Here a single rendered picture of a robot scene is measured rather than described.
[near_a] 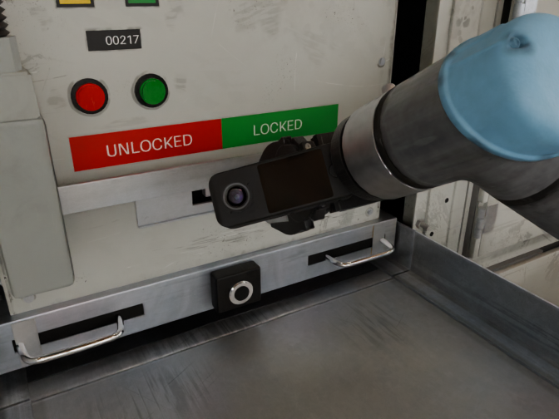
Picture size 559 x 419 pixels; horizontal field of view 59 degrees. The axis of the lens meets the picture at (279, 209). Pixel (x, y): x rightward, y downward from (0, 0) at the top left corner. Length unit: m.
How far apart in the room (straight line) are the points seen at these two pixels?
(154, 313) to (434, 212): 0.42
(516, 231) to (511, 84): 0.65
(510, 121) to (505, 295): 0.42
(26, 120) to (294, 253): 0.38
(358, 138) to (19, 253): 0.27
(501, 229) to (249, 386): 0.49
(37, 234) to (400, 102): 0.29
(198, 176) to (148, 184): 0.05
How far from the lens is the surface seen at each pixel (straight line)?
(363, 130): 0.35
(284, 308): 0.67
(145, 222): 0.57
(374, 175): 0.35
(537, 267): 1.02
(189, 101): 0.55
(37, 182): 0.42
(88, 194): 0.50
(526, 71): 0.27
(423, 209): 0.75
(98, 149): 0.53
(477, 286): 0.69
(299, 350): 0.61
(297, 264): 0.68
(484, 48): 0.29
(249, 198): 0.39
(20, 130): 0.41
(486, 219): 0.83
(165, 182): 0.52
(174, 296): 0.61
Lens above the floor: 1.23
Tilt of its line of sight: 24 degrees down
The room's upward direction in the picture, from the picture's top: straight up
